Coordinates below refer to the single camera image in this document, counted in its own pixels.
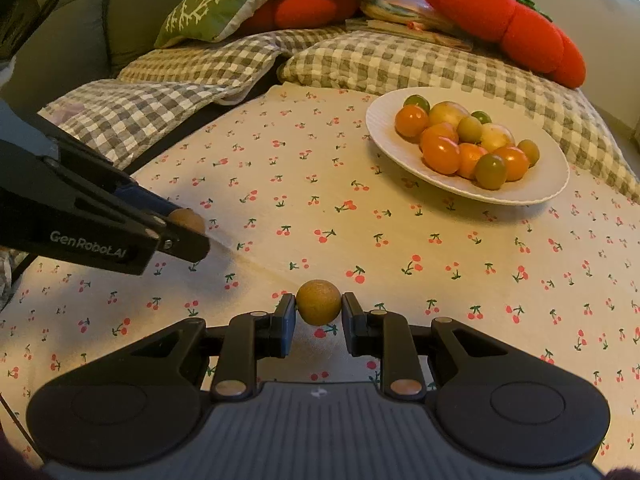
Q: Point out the grey checked blanket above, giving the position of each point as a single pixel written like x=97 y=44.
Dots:
x=165 y=95

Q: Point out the cherry print cloth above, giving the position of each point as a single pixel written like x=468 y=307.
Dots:
x=300 y=170

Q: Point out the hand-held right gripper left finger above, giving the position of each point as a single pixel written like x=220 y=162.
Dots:
x=289 y=325

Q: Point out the large pale yellow fruit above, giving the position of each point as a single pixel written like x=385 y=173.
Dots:
x=448 y=114
x=495 y=136

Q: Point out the pile of plastic bags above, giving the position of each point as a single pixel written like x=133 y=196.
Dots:
x=395 y=2

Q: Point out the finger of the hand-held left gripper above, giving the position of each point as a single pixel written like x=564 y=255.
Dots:
x=185 y=247
x=145 y=200

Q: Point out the plain red cushion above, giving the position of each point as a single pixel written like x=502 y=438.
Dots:
x=305 y=5

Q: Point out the white ribbed plate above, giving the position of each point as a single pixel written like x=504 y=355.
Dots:
x=530 y=185

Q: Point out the stack of magazines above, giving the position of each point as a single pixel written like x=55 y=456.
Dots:
x=425 y=32

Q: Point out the pink cloth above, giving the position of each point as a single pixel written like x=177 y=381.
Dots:
x=65 y=112

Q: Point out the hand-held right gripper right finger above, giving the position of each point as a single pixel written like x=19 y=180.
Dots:
x=348 y=325

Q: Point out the grey checked pillow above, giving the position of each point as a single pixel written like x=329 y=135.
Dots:
x=350 y=60

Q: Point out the red tomato shaped cushion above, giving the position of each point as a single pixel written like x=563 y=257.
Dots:
x=500 y=15

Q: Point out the grey-green sofa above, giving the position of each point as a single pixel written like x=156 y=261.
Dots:
x=100 y=25

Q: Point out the green branch pattern cushion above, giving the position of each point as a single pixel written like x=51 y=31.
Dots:
x=220 y=5

